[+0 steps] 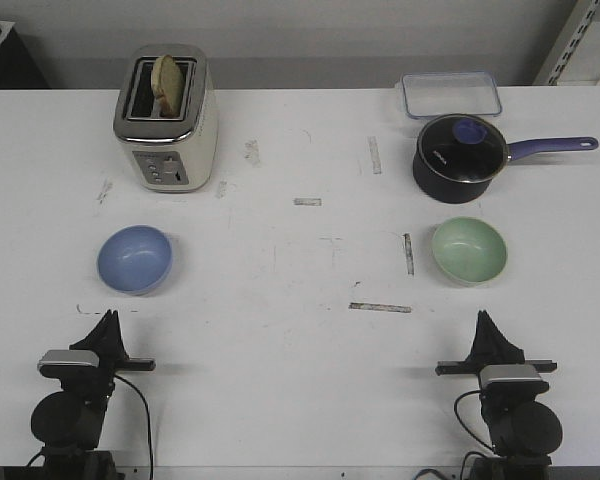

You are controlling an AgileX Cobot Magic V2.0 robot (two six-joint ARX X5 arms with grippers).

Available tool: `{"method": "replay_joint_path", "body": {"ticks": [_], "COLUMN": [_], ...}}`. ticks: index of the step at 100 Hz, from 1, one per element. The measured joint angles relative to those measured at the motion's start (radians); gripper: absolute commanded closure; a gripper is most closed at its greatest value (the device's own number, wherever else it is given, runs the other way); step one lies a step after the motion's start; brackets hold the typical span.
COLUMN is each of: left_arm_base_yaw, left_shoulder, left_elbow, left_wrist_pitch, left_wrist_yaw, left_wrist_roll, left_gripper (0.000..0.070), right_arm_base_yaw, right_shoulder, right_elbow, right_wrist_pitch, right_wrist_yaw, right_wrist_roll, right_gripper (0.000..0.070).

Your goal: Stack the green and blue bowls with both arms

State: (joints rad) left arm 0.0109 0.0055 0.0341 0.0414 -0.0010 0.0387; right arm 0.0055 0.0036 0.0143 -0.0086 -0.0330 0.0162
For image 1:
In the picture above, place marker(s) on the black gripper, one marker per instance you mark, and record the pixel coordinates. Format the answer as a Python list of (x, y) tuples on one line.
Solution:
[(487, 333), (110, 360)]

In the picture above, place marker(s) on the blue bowl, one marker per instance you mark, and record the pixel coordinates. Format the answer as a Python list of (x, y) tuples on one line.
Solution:
[(135, 260)]

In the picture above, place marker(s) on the green bowl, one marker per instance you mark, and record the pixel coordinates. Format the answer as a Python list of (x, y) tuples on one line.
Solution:
[(468, 250)]

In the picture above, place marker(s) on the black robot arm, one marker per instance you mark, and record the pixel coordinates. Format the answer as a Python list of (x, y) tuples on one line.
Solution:
[(522, 431), (69, 422)]

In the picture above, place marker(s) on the glass pot lid purple knob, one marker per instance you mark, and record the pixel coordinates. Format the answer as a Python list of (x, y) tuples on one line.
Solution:
[(462, 148)]

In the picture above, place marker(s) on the cream and chrome toaster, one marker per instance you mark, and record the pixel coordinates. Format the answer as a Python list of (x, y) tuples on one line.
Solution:
[(168, 154)]

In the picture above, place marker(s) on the clear plastic food container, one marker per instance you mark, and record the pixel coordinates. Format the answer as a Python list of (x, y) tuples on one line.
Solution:
[(428, 95)]

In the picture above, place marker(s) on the toast slice in toaster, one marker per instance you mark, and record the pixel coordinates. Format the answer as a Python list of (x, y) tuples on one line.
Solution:
[(167, 85)]

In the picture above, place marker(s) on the white metal shelf rack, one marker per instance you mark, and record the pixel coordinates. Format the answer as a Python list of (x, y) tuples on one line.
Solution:
[(574, 59)]

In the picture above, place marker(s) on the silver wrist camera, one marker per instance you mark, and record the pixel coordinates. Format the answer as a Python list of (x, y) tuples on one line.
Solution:
[(515, 377), (61, 364)]

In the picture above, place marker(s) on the dark blue saucepan purple handle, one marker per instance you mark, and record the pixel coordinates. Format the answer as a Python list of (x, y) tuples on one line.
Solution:
[(454, 192)]

